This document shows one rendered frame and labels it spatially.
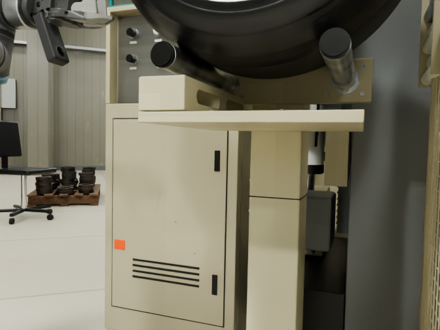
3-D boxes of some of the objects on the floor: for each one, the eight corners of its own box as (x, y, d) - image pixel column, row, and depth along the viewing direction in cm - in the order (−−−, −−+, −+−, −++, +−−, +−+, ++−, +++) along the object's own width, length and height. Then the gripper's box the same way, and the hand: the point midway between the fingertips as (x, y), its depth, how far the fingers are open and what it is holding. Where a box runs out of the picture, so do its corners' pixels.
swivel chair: (57, 211, 413) (57, 123, 408) (53, 222, 357) (53, 120, 352) (-6, 214, 394) (-7, 120, 389) (-22, 226, 338) (-23, 117, 333)
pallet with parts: (26, 207, 436) (26, 169, 434) (40, 194, 547) (40, 164, 545) (102, 205, 461) (102, 169, 459) (100, 192, 572) (100, 164, 570)
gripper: (19, -23, 83) (103, -23, 76) (52, -7, 92) (129, -6, 85) (16, 19, 84) (98, 22, 77) (48, 30, 93) (124, 35, 86)
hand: (107, 21), depth 82 cm, fingers closed
